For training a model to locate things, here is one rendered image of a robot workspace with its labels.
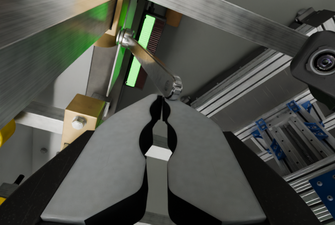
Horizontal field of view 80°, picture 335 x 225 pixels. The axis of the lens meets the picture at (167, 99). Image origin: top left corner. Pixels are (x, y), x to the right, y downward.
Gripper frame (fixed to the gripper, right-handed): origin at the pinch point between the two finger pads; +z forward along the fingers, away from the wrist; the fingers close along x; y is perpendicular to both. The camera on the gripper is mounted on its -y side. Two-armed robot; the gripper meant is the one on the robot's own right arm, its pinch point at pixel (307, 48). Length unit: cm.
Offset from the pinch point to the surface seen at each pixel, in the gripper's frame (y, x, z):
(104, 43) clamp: -27.3, -7.9, -5.3
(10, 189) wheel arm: -41, -48, -3
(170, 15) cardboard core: -18, -14, 74
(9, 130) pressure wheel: -37.5, -24.7, -7.8
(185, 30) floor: -7, -19, 82
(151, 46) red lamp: -21.8, -11.5, 11.3
